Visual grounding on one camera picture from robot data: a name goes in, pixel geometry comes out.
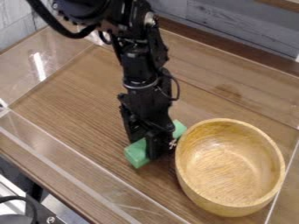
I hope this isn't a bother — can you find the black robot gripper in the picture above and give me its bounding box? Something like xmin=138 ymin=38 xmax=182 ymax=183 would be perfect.
xmin=117 ymin=77 xmax=173 ymax=160

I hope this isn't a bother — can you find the green rectangular block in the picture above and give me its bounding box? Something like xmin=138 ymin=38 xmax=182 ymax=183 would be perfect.
xmin=124 ymin=120 xmax=186 ymax=169

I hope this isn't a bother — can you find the light brown wooden bowl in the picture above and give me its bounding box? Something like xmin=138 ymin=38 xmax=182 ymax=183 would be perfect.
xmin=174 ymin=118 xmax=285 ymax=217

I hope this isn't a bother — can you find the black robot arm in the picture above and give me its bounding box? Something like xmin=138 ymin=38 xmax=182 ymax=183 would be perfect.
xmin=25 ymin=0 xmax=180 ymax=160

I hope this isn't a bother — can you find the grey metal table frame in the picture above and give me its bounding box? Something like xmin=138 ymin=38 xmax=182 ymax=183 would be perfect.
xmin=0 ymin=172 xmax=89 ymax=224

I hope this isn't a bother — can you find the black cable bottom left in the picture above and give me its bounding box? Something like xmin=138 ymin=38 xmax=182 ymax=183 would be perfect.
xmin=0 ymin=195 xmax=39 ymax=224

